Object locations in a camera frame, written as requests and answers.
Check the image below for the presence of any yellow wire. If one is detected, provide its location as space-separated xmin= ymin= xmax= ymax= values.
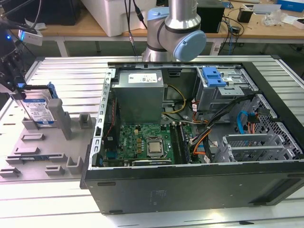
xmin=162 ymin=84 xmax=187 ymax=119

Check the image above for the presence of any large black box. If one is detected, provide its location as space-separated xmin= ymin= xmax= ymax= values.
xmin=2 ymin=0 xmax=78 ymax=26

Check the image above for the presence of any small black cube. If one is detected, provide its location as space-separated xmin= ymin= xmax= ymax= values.
xmin=237 ymin=8 xmax=252 ymax=24

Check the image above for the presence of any orange power wire with connector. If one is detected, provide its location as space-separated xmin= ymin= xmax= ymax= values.
xmin=247 ymin=114 xmax=261 ymax=136

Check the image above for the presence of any twisted red black fan wire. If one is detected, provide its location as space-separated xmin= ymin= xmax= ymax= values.
xmin=104 ymin=98 xmax=118 ymax=143

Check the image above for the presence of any black hanging cable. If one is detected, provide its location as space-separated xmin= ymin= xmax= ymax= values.
xmin=124 ymin=0 xmax=148 ymax=57

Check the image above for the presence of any grey power supply unit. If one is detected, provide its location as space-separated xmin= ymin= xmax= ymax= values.
xmin=111 ymin=70 xmax=164 ymax=124

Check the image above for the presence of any grey metal drive cage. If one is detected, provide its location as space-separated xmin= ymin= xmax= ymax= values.
xmin=193 ymin=67 xmax=258 ymax=114

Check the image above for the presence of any blue cardboard box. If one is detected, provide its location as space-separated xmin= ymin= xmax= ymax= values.
xmin=276 ymin=0 xmax=304 ymax=12

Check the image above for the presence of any silver CPU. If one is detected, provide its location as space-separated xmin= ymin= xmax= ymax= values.
xmin=147 ymin=142 xmax=162 ymax=154

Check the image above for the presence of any green motherboard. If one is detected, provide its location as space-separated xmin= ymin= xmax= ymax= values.
xmin=102 ymin=122 xmax=207 ymax=167

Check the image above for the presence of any grey parts rack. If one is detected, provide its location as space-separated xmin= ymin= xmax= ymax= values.
xmin=0 ymin=98 xmax=98 ymax=183

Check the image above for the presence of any black RAM slot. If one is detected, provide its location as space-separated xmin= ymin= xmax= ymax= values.
xmin=178 ymin=123 xmax=191 ymax=164
xmin=170 ymin=123 xmax=181 ymax=164

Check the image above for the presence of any blue data wire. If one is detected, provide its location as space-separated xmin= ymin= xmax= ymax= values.
xmin=237 ymin=110 xmax=249 ymax=136

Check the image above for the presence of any crumpled white tissue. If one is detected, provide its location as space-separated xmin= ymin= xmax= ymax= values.
xmin=26 ymin=22 xmax=48 ymax=31

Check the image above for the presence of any black open PC case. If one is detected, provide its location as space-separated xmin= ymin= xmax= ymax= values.
xmin=79 ymin=60 xmax=304 ymax=216

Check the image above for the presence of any black case fan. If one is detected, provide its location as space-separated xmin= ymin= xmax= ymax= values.
xmin=104 ymin=97 xmax=121 ymax=152

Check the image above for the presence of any orange flat data wire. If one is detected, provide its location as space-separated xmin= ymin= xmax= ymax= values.
xmin=192 ymin=142 xmax=210 ymax=158

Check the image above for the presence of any white foam box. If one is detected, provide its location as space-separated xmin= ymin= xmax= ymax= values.
xmin=82 ymin=0 xmax=171 ymax=38

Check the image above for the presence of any wooden desk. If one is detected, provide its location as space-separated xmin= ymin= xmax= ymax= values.
xmin=0 ymin=0 xmax=304 ymax=57

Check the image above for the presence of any green RAM stick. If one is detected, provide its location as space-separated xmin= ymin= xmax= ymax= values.
xmin=20 ymin=155 xmax=52 ymax=162

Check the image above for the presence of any black speaker box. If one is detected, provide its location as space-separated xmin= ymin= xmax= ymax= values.
xmin=197 ymin=6 xmax=225 ymax=34

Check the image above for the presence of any multicoloured power wire bundle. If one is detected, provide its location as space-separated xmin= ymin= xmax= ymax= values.
xmin=191 ymin=99 xmax=209 ymax=125

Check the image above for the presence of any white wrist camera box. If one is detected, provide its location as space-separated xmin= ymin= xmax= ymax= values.
xmin=18 ymin=29 xmax=43 ymax=46

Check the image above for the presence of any hard disk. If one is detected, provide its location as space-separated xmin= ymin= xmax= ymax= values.
xmin=15 ymin=82 xmax=59 ymax=129

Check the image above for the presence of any blue plastic drive latch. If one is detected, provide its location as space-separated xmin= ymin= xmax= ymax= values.
xmin=203 ymin=67 xmax=225 ymax=87

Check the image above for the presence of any black wire bundle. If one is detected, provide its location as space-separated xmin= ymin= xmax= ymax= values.
xmin=190 ymin=94 xmax=258 ymax=145

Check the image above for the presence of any black graphics card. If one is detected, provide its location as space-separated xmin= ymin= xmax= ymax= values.
xmin=132 ymin=159 xmax=173 ymax=167

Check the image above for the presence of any CPU socket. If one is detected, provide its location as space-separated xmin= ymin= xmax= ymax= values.
xmin=144 ymin=137 xmax=166 ymax=159

